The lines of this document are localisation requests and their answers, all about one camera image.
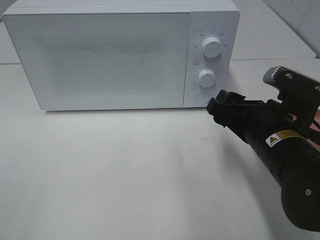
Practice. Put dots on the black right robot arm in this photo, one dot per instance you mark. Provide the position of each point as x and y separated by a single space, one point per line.
292 161

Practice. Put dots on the upper white microwave knob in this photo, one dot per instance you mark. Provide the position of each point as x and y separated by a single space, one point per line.
211 47

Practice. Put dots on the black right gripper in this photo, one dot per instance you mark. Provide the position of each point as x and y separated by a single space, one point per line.
262 124

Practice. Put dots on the pink round plate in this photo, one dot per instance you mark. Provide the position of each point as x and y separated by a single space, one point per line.
316 121

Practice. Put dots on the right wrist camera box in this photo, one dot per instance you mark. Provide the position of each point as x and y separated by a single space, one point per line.
291 81

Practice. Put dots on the white microwave knob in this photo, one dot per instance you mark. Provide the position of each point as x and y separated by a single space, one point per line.
211 47
206 78

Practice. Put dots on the lower white microwave knob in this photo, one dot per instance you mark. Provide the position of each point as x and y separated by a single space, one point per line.
206 78

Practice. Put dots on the white microwave oven body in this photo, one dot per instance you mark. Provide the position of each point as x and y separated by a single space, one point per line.
208 18

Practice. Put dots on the white microwave door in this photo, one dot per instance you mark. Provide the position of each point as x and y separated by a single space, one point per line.
103 61

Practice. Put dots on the round white door button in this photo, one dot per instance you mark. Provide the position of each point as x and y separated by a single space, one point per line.
202 98

